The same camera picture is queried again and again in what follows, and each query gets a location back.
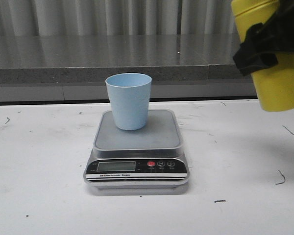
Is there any yellow squeeze bottle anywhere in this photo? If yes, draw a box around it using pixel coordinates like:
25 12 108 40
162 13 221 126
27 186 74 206
231 0 294 112

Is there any grey stone counter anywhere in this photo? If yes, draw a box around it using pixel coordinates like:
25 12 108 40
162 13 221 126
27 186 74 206
0 34 256 103

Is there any silver electronic kitchen scale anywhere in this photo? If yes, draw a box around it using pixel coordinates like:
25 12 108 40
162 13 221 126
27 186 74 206
83 109 190 196

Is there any light blue plastic cup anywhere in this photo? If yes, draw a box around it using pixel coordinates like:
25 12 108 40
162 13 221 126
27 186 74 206
105 73 152 130

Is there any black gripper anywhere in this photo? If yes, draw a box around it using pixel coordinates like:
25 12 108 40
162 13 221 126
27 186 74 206
233 0 294 76

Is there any grey curtain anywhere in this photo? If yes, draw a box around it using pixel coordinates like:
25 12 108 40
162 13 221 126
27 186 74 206
0 0 236 36

